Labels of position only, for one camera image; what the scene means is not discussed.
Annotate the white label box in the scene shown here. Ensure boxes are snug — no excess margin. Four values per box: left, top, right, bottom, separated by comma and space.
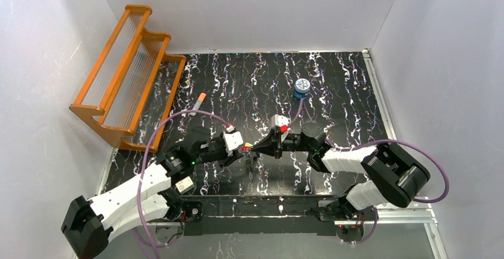
175, 176, 195, 194

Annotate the orange wooden tiered rack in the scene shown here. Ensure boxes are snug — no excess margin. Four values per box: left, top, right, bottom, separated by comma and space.
69, 4, 187, 152

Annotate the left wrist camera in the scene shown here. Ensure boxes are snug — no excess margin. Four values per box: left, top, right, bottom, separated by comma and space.
222, 124, 244, 153

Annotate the blue round tin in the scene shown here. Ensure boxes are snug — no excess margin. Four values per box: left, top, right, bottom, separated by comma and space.
293, 78, 311, 100

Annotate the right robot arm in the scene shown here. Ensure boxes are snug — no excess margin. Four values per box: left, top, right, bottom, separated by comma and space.
250, 121, 430, 217

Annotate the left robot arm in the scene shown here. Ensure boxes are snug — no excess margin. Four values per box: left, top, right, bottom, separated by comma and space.
61, 127, 244, 258

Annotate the orange capped white highlighter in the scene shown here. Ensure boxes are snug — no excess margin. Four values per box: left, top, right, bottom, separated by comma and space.
190, 93, 206, 116

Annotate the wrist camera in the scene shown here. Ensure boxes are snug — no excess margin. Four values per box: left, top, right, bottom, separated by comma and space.
270, 114, 290, 133
222, 124, 244, 153

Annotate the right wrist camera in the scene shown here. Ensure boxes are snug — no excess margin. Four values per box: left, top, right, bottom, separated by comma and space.
270, 114, 290, 133

